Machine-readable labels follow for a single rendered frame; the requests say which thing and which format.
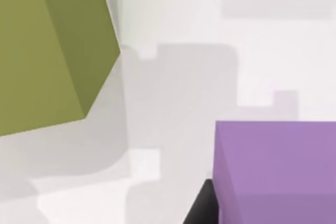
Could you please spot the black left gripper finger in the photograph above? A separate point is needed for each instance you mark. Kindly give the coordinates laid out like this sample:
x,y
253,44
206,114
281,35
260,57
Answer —
x,y
203,205

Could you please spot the purple cube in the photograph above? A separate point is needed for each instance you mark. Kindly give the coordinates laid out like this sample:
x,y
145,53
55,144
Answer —
x,y
275,171

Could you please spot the olive green cube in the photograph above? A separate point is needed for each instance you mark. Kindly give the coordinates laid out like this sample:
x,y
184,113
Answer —
x,y
44,58

